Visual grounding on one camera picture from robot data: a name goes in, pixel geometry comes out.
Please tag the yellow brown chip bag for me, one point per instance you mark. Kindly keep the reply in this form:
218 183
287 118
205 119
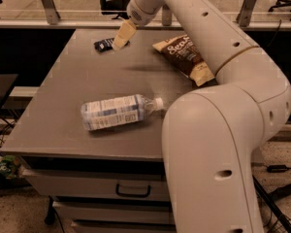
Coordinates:
184 55

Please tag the black tripod leg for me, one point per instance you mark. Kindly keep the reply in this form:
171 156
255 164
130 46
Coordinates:
283 223

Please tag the clear plastic bottle blue label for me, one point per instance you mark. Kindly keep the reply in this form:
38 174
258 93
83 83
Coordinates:
109 113

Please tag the green snack package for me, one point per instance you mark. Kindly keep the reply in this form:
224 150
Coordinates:
9 166

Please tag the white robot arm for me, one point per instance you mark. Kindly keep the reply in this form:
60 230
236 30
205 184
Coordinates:
209 134

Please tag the dark blue rxbar wrapper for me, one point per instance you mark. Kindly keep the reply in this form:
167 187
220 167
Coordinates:
105 45

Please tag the grey drawer cabinet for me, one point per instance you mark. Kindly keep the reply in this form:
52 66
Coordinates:
79 169

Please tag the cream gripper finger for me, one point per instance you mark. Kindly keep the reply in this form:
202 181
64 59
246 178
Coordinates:
124 34

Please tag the black drawer handle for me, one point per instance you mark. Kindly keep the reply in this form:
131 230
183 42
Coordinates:
132 191

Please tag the metal railing frame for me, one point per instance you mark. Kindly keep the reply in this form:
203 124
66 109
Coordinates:
88 14

